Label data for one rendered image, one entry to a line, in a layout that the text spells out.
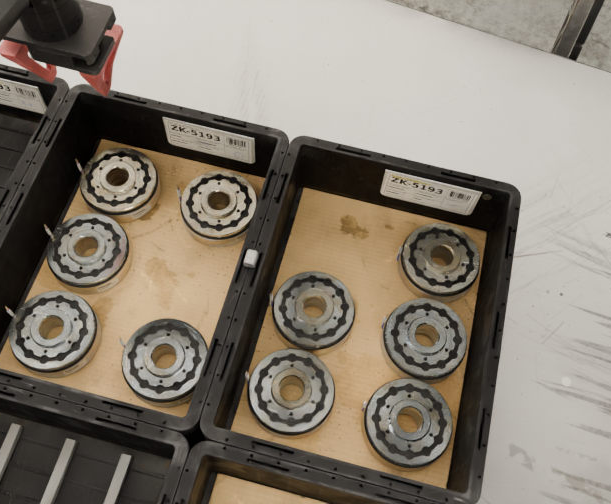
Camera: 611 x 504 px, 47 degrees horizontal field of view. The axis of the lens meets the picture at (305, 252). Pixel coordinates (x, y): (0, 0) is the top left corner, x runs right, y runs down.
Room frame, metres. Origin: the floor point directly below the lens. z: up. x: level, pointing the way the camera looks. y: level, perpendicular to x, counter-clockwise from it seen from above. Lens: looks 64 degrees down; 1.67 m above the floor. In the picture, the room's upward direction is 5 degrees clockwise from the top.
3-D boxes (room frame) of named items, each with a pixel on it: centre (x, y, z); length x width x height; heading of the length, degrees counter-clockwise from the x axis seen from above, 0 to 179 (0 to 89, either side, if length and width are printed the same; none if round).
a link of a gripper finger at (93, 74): (0.48, 0.24, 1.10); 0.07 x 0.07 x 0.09; 79
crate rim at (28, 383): (0.37, 0.21, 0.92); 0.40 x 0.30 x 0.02; 170
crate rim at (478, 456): (0.31, -0.08, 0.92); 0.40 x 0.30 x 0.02; 170
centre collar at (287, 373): (0.22, 0.00, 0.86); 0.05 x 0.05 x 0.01
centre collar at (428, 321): (0.30, -0.16, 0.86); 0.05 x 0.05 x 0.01
